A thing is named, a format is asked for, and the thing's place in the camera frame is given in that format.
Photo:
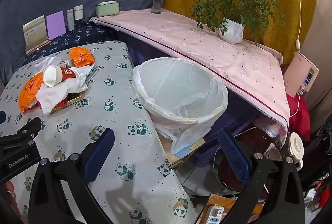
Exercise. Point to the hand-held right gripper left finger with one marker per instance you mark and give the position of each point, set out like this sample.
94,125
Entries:
99,154

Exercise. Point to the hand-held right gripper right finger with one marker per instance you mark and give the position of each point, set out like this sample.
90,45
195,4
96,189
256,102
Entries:
233,154

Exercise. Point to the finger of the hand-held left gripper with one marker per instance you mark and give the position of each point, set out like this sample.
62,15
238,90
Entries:
2,117
26,133

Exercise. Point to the red wrapper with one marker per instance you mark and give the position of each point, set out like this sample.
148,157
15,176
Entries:
60,105

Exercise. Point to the white tissue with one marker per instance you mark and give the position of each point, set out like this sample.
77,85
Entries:
64,91

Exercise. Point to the black and gold cigarette box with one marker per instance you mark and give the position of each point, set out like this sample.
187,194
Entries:
73,97

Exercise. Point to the white bag-lined trash bin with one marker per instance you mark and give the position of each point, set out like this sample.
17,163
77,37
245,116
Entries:
181,89

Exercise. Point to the dark red cushion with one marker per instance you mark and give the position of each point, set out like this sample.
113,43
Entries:
259,141

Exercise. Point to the orange plastic bag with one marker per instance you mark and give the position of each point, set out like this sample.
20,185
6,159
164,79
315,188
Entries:
81,56
28,94

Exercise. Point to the panda print cloth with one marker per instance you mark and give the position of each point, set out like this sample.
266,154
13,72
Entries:
116,115

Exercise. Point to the wooden board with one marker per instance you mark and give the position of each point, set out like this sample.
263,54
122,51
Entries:
225,203
181,160

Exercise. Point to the white flask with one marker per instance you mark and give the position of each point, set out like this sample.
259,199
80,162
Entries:
295,146

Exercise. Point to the white power strip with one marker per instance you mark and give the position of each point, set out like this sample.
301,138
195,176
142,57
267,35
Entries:
214,215

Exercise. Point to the red and white paper cup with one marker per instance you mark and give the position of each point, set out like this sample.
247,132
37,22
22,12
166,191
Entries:
64,74

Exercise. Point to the red cloth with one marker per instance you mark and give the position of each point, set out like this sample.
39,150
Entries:
298,115

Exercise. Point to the desk calendar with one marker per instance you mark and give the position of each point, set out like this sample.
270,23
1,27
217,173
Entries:
35,32

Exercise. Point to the purple card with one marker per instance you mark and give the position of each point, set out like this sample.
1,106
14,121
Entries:
55,25

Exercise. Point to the navy print cloth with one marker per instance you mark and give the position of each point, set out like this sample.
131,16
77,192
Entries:
77,34

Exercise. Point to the pink cloth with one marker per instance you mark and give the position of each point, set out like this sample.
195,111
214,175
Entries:
194,39

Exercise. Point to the green potted plant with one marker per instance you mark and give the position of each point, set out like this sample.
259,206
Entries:
231,30

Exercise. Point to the white cylinder container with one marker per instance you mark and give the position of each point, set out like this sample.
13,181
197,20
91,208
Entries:
78,13

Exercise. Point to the green tissue box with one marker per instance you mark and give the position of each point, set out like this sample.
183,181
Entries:
106,9

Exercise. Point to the white wall device with display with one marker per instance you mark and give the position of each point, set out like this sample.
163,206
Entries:
298,71

